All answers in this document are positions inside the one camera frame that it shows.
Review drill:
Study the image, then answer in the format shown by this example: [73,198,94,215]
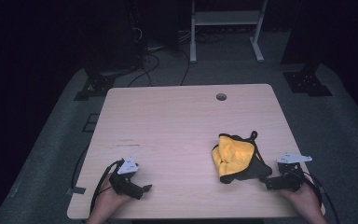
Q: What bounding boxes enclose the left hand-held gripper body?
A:
[108,156,145,201]

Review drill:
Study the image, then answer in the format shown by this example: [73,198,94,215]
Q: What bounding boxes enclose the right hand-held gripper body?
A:
[265,151,313,192]

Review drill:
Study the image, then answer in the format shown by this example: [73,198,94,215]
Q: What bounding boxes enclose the yellow and black towel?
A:
[211,130,274,185]

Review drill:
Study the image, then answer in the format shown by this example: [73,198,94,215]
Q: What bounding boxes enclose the person's left hand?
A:
[92,173,132,217]

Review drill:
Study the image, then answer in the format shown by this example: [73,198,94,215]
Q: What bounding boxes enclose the person's right hand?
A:
[278,181,324,216]

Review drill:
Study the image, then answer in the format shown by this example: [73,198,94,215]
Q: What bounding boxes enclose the grey tape strip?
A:
[65,186,87,196]

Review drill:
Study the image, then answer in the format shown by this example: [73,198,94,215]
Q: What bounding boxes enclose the black stand base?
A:
[73,69,117,102]
[282,62,334,97]

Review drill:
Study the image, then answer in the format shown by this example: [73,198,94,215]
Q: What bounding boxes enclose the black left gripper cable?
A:
[89,159,126,216]

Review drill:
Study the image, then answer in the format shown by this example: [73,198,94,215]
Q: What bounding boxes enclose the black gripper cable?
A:
[302,170,341,224]
[89,159,126,216]

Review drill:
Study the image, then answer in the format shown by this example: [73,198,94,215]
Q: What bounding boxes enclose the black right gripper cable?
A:
[302,170,341,224]

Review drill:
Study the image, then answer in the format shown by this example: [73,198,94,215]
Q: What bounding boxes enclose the black cable beside table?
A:
[70,145,90,189]

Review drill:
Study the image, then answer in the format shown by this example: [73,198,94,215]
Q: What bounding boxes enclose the black floor cables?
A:
[126,27,227,89]

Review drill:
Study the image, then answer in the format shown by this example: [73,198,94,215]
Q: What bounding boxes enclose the white metal stand frame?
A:
[189,0,269,64]

